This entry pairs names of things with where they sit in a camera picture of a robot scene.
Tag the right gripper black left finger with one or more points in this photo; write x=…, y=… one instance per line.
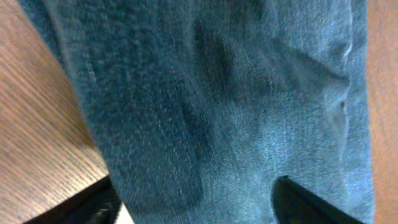
x=98, y=204

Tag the blue denim jeans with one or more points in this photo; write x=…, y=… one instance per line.
x=198, y=106

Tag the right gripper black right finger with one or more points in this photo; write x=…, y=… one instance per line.
x=293, y=204

